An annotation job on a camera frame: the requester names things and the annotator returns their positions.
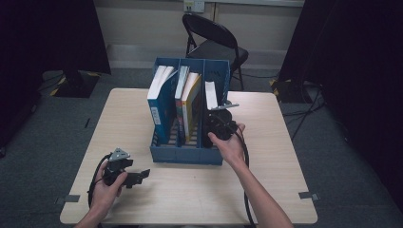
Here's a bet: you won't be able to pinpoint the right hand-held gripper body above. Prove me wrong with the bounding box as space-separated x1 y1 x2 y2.
203 102 240 142

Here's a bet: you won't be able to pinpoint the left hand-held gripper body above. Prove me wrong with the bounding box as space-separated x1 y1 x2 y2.
103 147 131 187

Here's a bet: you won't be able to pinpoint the black book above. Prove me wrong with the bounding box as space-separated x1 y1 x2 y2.
201 81 224 149

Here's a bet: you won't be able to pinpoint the yellow book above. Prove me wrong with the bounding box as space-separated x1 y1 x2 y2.
182 72 202 143

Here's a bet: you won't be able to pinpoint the blue plastic file rack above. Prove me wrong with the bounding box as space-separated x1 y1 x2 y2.
149 57 231 166

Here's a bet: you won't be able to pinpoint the red illustrated book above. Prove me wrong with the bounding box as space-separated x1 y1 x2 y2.
174 65 191 143

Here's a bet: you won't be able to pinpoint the blue book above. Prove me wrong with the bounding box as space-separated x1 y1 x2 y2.
146 65 179 145

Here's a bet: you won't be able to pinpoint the person's left hand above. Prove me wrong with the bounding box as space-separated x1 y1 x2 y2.
89 161 128 217

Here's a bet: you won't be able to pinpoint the person's right hand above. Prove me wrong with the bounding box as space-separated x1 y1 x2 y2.
207 123 247 168

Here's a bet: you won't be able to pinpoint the grey tape strip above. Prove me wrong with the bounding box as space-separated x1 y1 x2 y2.
55 194 81 205
297 191 320 201

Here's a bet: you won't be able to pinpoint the black folding chair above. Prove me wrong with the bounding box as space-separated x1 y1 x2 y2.
182 12 250 92

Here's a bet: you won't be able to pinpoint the black stand base yellow tape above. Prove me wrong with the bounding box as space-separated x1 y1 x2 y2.
269 77 324 104
48 69 102 99

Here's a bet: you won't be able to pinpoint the black curtain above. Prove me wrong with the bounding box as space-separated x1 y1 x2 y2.
0 0 112 150
278 0 403 210

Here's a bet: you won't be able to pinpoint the left hand-held gripper black cable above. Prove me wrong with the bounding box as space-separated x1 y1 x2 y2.
87 153 114 210

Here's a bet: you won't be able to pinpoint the hand-held gripper black cable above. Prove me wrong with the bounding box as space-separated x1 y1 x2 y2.
233 123 259 228
87 153 114 210

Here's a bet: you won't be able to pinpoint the right hand-held gripper black cable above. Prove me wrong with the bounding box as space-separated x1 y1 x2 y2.
233 123 259 228

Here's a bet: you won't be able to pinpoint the black floor cables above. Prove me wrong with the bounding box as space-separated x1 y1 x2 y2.
281 85 328 142

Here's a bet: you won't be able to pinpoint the white wall socket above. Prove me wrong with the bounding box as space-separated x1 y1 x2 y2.
183 0 206 13

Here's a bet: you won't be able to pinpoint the white wall cable trunking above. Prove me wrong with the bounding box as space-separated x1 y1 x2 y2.
204 0 305 22

